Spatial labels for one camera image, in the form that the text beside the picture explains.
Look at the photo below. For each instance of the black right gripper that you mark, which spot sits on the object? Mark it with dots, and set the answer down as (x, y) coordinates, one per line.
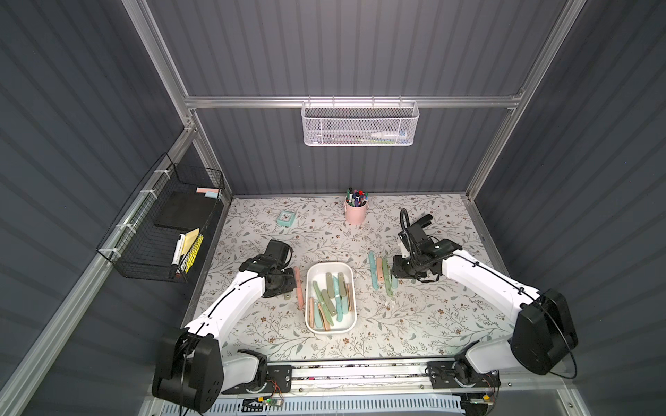
(404, 268)

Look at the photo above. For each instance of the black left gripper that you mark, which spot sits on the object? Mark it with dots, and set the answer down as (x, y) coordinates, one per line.
(286, 282)

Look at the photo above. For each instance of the pink fruit knife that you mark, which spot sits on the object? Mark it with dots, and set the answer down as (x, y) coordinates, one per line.
(299, 289)

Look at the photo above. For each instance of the green fruit knife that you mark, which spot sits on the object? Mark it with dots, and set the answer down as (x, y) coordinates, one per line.
(388, 281)

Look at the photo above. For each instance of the orange fruit knife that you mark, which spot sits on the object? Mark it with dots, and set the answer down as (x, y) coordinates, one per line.
(379, 271)

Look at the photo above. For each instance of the teal fruit knife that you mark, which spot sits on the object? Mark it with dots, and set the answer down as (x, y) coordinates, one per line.
(373, 270)

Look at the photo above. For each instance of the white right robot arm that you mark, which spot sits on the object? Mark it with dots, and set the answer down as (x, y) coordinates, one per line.
(543, 330)

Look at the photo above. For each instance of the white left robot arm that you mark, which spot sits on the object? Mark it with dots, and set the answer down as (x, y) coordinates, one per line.
(190, 370)

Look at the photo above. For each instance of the white oval storage box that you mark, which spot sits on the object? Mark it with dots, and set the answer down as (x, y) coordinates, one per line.
(330, 299)

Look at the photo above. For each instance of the black stapler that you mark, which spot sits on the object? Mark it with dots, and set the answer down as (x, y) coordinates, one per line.
(424, 221)

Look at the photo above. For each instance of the pink pen cup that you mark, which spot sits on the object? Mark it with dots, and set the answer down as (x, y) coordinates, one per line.
(355, 215)

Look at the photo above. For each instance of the yellow highlighter pack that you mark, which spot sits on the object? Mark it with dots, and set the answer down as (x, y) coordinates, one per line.
(193, 246)

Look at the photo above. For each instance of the black notebook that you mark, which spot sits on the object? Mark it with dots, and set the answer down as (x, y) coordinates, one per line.
(185, 211)

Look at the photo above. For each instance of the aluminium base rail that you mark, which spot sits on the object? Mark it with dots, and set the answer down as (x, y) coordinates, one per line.
(385, 375)

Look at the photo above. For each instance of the black wire wall basket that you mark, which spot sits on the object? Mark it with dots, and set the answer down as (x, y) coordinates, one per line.
(164, 235)

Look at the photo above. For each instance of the white wire mesh basket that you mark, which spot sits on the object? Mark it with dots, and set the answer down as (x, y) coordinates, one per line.
(359, 123)

